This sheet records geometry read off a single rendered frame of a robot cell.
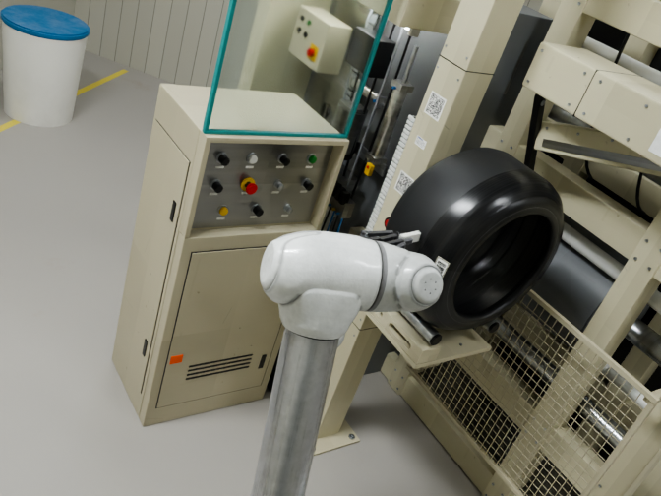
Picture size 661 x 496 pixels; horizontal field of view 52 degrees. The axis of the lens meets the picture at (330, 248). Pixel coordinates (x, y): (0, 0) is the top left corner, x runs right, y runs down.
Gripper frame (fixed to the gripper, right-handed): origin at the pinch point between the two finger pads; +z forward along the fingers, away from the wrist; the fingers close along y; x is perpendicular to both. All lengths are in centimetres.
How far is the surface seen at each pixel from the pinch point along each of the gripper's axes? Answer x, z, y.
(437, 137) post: -15.9, 26.8, 26.4
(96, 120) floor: 124, 5, 330
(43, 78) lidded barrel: 84, -32, 315
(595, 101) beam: -39, 56, -3
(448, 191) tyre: -12.0, 12.9, 2.8
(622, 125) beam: -37, 56, -14
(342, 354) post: 80, 13, 29
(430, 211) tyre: -6.3, 7.8, 2.5
